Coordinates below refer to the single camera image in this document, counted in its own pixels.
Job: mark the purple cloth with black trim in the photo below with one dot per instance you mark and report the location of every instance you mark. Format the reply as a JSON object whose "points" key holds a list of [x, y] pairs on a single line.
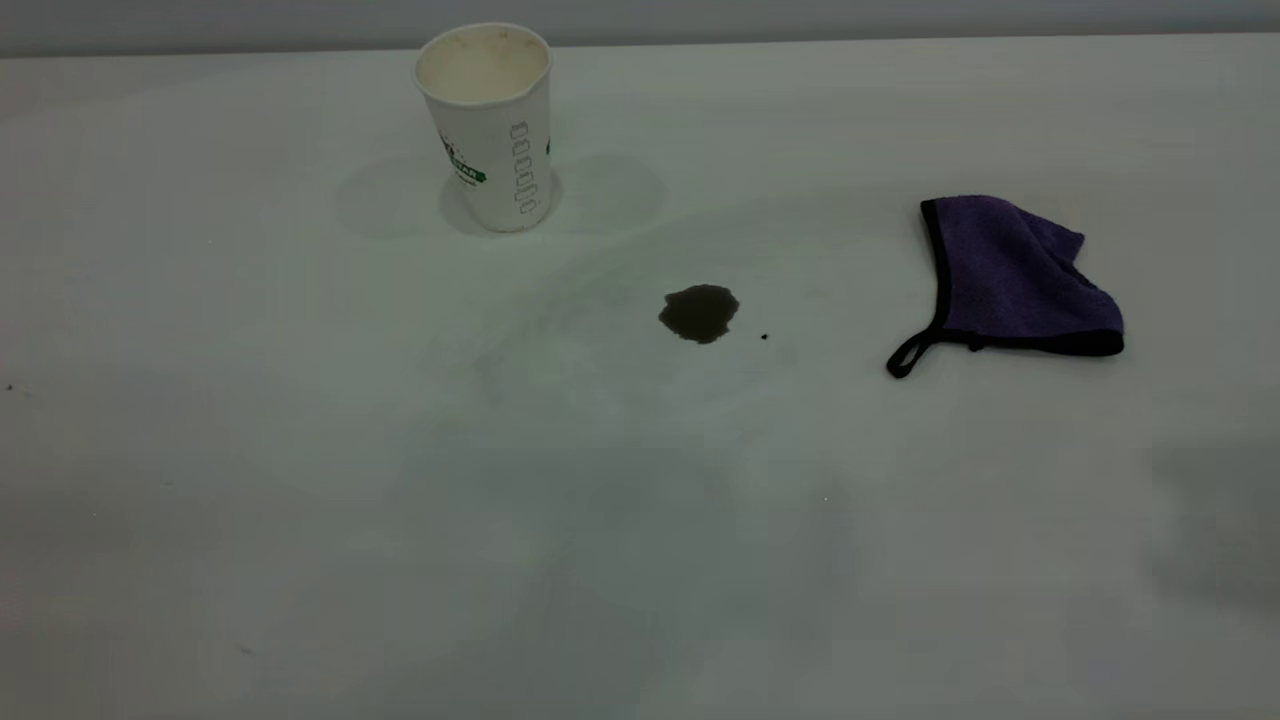
{"points": [[1010, 275]]}

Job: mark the white paper cup green logo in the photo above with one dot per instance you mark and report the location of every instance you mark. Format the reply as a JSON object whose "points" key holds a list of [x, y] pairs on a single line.
{"points": [[500, 140]]}

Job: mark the dark coffee spill puddle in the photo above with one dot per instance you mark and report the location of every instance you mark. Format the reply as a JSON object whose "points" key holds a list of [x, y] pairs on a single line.
{"points": [[698, 312]]}

